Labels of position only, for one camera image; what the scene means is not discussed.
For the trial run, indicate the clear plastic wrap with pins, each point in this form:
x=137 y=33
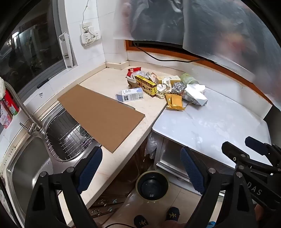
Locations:
x=138 y=74

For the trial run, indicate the white plastic holder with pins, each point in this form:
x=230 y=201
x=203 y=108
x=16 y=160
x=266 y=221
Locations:
x=65 y=52

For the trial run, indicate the translucent plastic sheet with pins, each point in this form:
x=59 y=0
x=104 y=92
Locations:
x=153 y=22
x=230 y=28

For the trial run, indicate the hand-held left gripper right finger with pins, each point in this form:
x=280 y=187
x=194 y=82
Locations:
x=191 y=168

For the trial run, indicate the white cloth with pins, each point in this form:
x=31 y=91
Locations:
x=1 y=86

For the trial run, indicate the orange wooden window frame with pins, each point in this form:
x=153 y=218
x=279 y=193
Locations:
x=126 y=45

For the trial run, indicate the red snack packet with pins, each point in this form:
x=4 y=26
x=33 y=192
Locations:
x=131 y=71

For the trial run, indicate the blue white carton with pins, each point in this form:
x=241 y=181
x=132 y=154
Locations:
x=131 y=94

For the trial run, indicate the beige box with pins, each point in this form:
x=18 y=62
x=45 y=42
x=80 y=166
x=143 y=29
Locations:
x=169 y=79

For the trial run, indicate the yellow red box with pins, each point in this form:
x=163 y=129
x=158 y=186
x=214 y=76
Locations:
x=146 y=85

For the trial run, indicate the white charger plug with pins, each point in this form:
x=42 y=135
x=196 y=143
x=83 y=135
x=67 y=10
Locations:
x=92 y=31

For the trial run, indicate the red label bottle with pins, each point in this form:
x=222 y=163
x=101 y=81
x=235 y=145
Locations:
x=11 y=104

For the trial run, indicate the crumpled silver foil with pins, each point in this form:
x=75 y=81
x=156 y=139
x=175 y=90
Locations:
x=177 y=87

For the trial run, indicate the clear plastic bag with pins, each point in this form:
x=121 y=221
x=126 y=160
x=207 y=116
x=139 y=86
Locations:
x=152 y=144

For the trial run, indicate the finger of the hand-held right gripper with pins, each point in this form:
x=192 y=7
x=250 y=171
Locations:
x=255 y=143
x=232 y=150

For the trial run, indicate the steel faucet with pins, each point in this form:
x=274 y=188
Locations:
x=19 y=105

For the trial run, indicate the cream rimmed trash bin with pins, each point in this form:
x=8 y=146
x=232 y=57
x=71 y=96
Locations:
x=152 y=186

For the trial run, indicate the white wall socket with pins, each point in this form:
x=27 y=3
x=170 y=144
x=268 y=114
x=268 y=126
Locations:
x=85 y=25
x=87 y=40

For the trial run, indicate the dark glass window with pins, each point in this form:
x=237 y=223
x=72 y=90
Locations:
x=28 y=48

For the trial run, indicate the brown cardboard sheet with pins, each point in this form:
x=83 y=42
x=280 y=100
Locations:
x=101 y=116

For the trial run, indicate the yellow packet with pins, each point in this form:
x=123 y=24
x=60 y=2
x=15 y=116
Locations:
x=174 y=102

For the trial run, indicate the wooden cabinet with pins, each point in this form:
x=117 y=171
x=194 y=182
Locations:
x=127 y=171

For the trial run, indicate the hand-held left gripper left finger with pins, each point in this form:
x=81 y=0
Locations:
x=90 y=168

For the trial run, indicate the stainless steel sink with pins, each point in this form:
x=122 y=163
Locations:
x=26 y=171

